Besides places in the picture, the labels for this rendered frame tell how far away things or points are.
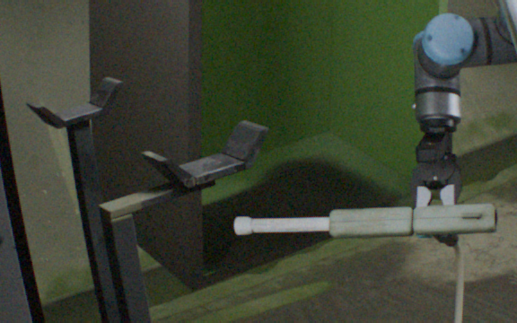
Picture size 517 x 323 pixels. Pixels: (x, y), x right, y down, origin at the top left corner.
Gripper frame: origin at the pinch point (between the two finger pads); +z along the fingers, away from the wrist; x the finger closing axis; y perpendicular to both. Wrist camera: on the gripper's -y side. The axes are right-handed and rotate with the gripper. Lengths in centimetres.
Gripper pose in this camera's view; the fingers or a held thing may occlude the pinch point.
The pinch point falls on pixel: (434, 229)
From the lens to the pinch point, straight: 210.6
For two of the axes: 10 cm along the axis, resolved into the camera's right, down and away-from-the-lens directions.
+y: 3.3, 2.2, 9.2
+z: -0.4, 9.8, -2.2
